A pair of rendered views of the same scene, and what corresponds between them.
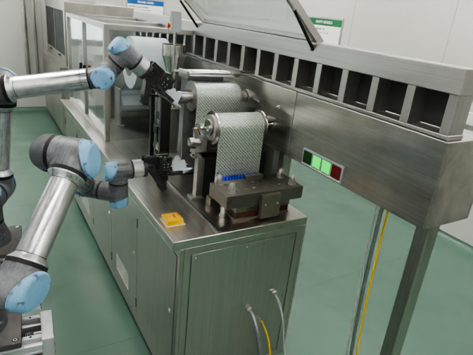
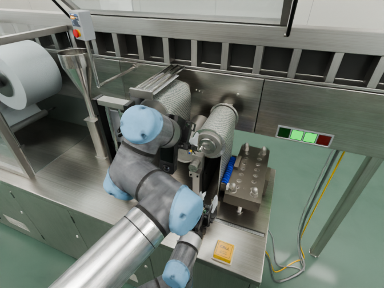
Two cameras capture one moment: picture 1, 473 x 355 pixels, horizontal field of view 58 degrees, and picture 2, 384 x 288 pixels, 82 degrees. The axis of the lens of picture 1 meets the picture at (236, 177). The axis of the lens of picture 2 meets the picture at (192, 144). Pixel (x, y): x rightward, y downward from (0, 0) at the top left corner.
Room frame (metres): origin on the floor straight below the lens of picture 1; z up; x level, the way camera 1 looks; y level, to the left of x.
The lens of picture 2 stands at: (1.27, 0.63, 1.80)
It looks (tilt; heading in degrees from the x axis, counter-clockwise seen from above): 36 degrees down; 324
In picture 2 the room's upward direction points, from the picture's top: straight up
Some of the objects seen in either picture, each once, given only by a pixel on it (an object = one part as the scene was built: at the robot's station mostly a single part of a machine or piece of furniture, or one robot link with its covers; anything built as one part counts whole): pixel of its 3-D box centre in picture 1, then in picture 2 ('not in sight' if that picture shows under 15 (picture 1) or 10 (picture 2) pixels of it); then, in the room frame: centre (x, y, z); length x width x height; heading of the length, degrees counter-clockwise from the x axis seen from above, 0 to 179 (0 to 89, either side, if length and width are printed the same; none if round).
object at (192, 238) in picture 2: (137, 168); (189, 241); (1.59, 0.40, 1.11); 0.08 x 0.05 x 0.08; 32
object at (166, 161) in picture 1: (156, 165); (198, 220); (1.63, 0.33, 1.12); 0.12 x 0.08 x 0.09; 122
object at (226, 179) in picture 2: (238, 177); (228, 170); (1.82, -0.01, 1.03); 0.21 x 0.04 x 0.03; 122
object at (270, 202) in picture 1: (269, 205); (266, 181); (1.69, -0.16, 0.97); 0.10 x 0.03 x 0.11; 122
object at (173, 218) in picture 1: (172, 219); (223, 251); (1.57, 0.25, 0.91); 0.07 x 0.07 x 0.02; 32
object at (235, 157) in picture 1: (238, 158); (226, 155); (1.84, 0.00, 1.11); 0.23 x 0.01 x 0.18; 122
